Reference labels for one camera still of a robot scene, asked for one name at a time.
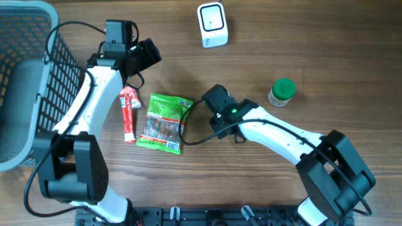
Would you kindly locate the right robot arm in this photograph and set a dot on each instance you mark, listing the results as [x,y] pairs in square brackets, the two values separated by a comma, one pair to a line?
[333,173]

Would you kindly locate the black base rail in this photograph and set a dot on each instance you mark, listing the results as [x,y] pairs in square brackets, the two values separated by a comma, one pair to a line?
[268,216]

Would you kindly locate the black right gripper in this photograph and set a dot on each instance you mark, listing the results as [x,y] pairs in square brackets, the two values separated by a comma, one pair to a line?
[215,122]

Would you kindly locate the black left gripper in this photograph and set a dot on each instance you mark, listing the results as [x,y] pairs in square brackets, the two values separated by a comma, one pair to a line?
[151,52]

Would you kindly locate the green snack bag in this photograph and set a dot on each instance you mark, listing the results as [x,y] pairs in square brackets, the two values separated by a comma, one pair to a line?
[162,123]

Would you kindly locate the grey plastic mesh basket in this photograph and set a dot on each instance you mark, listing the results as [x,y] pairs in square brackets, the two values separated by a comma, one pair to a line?
[39,80]

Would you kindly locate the white barcode scanner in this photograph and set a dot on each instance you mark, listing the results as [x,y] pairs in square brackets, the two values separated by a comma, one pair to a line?
[213,24]

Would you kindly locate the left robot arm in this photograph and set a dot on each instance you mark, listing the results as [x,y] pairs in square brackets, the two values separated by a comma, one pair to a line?
[69,163]

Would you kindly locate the green lid jar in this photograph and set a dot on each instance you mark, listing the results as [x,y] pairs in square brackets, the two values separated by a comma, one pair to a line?
[281,92]

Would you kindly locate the red stick packet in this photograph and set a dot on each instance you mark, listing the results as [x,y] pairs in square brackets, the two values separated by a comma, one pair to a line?
[129,102]

